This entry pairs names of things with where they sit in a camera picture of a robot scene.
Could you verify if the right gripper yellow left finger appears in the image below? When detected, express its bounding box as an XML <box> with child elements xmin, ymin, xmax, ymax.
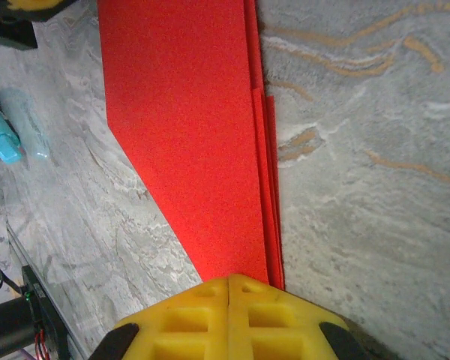
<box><xmin>93</xmin><ymin>274</ymin><xmax>230</xmax><ymax>360</ymax></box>

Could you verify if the red cloth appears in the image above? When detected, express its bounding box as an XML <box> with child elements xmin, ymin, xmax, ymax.
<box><xmin>97</xmin><ymin>0</ymin><xmax>285</xmax><ymax>292</ymax></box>

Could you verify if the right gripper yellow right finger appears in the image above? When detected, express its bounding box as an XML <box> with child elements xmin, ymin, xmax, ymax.
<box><xmin>229</xmin><ymin>273</ymin><xmax>376</xmax><ymax>360</ymax></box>

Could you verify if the pale cyan plastic tube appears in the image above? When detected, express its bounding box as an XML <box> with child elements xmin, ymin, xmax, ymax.
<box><xmin>0</xmin><ymin>86</ymin><xmax>50</xmax><ymax>161</ymax></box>

